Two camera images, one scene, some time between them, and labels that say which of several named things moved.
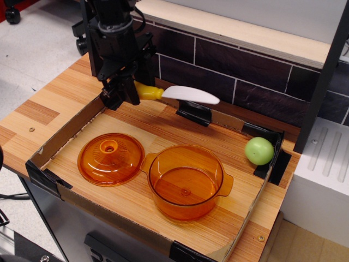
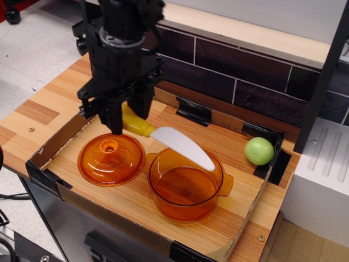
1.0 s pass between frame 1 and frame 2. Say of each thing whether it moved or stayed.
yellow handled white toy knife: moved
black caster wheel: stayed
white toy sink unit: stayed
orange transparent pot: stayed
